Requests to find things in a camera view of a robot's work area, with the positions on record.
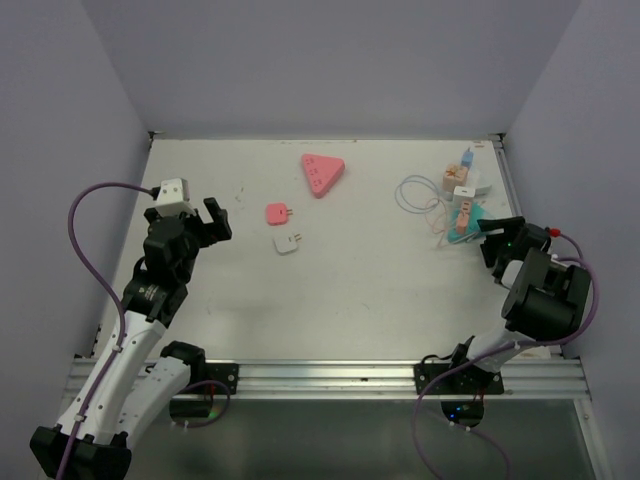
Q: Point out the white triangular adapter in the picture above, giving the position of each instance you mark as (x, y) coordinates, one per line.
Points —
(479, 182)

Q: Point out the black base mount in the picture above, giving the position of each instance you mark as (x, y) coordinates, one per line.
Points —
(220, 377)
(470, 381)

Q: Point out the pink plug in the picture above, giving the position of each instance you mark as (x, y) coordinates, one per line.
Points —
(277, 214)

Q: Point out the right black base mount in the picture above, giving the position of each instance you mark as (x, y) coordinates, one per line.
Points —
(470, 381)

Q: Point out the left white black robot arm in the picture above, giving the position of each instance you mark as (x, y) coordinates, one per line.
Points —
(95, 437)

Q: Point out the teal triangular socket adapter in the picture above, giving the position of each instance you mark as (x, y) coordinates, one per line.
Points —
(472, 232)

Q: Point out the white plug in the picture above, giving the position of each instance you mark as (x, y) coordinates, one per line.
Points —
(285, 244)

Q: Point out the pink triangular socket adapter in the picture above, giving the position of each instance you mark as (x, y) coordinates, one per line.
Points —
(321, 172)

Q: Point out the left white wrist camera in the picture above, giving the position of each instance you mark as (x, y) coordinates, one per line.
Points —
(173, 198)

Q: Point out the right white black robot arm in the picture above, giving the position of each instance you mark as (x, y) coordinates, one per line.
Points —
(545, 302)

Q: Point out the blue small plug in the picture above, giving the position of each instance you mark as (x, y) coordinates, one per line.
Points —
(467, 158)

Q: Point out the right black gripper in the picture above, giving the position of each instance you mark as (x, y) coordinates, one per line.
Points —
(511, 226)

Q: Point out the aluminium front rail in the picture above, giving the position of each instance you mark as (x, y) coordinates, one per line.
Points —
(522, 379)

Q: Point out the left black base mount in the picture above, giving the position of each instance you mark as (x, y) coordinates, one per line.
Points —
(220, 377)

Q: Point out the white square charger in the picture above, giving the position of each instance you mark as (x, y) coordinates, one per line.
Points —
(462, 194)

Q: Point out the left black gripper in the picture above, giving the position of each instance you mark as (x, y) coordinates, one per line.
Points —
(220, 231)

